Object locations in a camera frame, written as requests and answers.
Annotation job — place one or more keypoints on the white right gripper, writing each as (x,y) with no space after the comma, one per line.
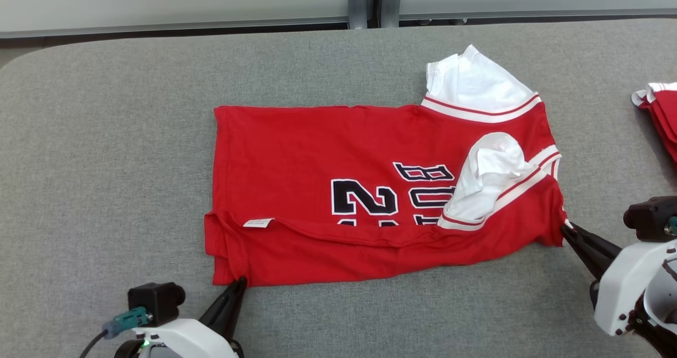
(624,289)

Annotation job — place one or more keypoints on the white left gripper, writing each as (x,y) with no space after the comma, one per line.
(180,342)

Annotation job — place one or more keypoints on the red white elastic shorts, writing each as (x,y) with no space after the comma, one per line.
(666,115)

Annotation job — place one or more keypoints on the red white basketball jersey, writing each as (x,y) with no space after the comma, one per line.
(317,146)

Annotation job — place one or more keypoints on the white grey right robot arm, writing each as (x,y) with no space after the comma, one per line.
(661,305)

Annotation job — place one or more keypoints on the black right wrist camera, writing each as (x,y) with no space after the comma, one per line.
(648,218)

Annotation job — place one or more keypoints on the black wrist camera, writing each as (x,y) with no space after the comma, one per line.
(648,218)
(156,300)

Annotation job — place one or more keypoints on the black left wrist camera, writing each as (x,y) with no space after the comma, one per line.
(156,300)

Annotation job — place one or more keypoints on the grey metal partition post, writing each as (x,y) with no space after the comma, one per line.
(361,1)
(390,1)

